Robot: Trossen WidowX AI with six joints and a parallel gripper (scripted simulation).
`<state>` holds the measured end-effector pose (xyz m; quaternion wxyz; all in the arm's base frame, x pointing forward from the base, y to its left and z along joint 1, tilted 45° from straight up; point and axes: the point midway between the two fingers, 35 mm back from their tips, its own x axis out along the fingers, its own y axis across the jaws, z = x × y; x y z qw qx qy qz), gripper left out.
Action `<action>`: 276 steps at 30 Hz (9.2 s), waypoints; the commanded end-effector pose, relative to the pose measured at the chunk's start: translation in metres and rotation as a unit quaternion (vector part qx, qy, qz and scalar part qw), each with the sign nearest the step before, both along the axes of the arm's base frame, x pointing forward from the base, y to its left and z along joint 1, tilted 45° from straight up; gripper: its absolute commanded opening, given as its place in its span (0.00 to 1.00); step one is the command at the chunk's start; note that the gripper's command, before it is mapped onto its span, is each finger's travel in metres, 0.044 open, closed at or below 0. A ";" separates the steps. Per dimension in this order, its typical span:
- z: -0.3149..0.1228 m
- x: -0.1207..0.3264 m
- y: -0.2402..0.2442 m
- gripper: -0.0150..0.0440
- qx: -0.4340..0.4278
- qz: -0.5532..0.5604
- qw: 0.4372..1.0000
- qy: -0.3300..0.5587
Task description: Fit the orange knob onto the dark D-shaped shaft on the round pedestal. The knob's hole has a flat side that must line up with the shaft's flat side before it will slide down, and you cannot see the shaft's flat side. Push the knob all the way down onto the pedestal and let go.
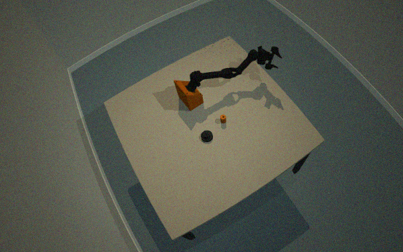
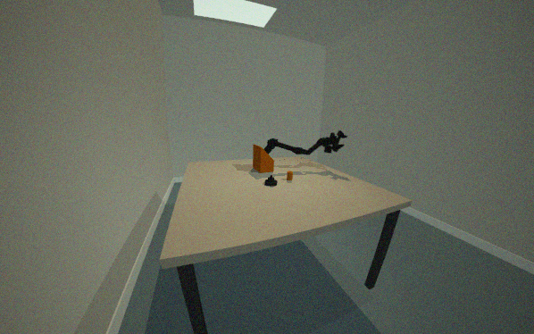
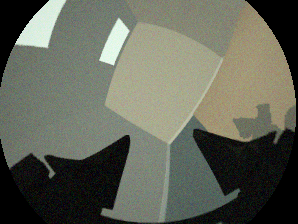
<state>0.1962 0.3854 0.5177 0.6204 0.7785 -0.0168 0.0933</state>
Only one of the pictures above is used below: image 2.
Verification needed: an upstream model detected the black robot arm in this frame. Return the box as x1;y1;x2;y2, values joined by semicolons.
264;132;337;154

